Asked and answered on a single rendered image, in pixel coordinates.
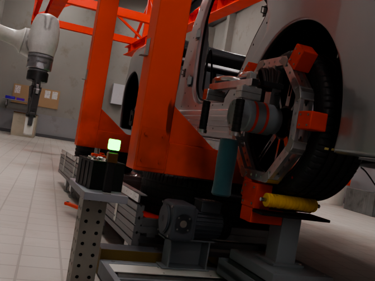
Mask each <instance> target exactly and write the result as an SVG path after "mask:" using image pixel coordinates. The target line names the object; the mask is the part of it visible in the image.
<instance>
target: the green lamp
mask: <svg viewBox="0 0 375 281"><path fill-rule="evenodd" d="M120 145H121V141H120V140H116V139H109V142H108V149H111V150H115V151H119V149H120Z"/></svg>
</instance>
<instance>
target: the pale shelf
mask: <svg viewBox="0 0 375 281"><path fill-rule="evenodd" d="M75 180H76V178H70V181H69V185H70V186H71V187H72V188H73V189H74V190H75V191H76V192H77V193H78V194H79V195H80V196H81V197H82V198H83V199H84V200H92V201H101V202H112V203H118V204H127V203H128V196H126V195H125V194H123V193H121V192H113V191H111V195H108V194H103V193H102V190H91V189H88V188H86V187H84V186H83V185H81V184H79V183H77V182H75Z"/></svg>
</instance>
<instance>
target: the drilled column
mask: <svg viewBox="0 0 375 281"><path fill-rule="evenodd" d="M106 208H107V202H101V201H92V200H84V199H83V198H82V197H81V196H80V198H79V204H78V211H77V216H76V222H75V229H74V235H73V242H72V246H71V253H70V259H69V266H68V272H67V276H66V281H94V279H95V273H96V269H97V262H98V255H99V249H100V242H101V238H102V231H103V225H104V218H105V212H106Z"/></svg>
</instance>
